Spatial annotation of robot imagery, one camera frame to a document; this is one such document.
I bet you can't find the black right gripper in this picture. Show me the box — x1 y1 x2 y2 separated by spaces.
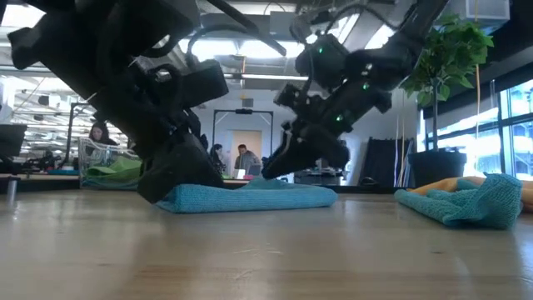
261 81 395 181

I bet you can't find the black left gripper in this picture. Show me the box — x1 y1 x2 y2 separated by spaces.
89 62 224 204

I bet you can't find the green microfiber towel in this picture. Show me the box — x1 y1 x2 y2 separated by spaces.
85 156 143 183

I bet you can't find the light blue microfiber towel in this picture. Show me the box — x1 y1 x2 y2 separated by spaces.
156 177 339 214
81 177 141 191

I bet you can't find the orange microfiber towel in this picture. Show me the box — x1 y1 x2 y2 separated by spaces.
410 175 533 213

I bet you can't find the teal microfiber towel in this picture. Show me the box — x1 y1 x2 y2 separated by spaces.
393 172 524 230

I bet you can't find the person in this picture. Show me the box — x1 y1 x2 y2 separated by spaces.
233 143 262 176
210 143 228 176
85 122 120 158

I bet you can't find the clear plastic bin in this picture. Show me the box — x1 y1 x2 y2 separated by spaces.
77 137 145 191

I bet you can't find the green potted plant black pot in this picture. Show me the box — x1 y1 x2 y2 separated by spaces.
399 14 496 188

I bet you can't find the black monitor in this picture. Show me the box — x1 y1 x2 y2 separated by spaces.
0 123 30 176

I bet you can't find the white ceiling unit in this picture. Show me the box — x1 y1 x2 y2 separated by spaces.
451 0 511 34

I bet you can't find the black metal table frame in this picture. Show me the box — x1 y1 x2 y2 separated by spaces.
0 177 411 195

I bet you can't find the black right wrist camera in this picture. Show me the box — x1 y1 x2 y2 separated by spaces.
295 35 350 88

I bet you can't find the yellow hanging cord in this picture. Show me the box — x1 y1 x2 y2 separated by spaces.
473 0 482 141

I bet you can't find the silver metal post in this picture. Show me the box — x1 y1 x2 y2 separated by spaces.
6 177 18 208

